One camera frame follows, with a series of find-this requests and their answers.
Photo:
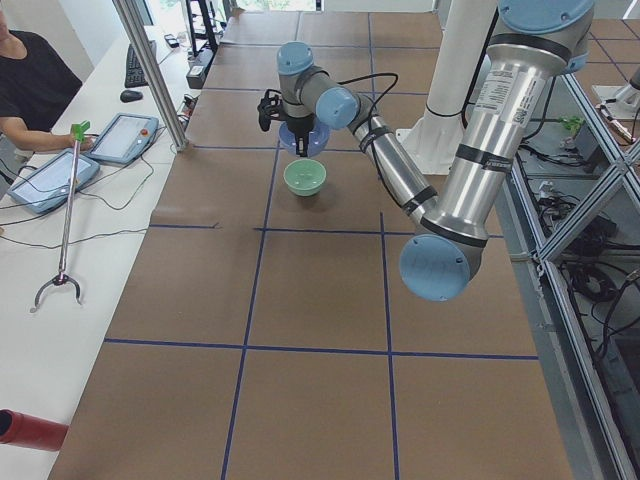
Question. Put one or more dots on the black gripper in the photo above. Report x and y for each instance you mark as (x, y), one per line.
(299, 125)

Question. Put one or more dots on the blue bowl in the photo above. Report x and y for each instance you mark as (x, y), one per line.
(318, 139)

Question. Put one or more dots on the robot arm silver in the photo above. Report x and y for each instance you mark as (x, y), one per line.
(494, 62)

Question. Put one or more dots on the green bowl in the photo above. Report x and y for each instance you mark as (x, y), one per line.
(304, 177)

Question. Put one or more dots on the far teach pendant tablet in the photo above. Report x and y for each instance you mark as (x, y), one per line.
(124, 139)

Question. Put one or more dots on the teach pendant tablet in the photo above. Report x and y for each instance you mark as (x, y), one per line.
(124, 139)
(45, 188)

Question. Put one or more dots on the black keyboard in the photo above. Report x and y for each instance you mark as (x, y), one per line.
(134, 73)

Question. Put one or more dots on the black computer mouse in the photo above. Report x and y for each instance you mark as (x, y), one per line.
(128, 96)

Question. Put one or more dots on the near teach pendant tablet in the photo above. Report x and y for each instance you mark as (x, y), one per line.
(45, 188)

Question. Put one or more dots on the person in black shirt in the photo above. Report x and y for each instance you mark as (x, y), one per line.
(36, 88)

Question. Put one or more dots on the red cylinder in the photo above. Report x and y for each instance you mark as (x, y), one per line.
(23, 430)

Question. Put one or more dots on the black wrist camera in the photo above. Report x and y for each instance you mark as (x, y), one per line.
(269, 109)

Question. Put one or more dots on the aluminium frame post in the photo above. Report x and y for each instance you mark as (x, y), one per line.
(135, 30)

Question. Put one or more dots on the white pedestal column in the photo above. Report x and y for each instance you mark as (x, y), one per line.
(434, 139)

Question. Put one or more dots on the reacher grabber tool green handle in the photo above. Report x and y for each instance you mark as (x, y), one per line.
(78, 131)

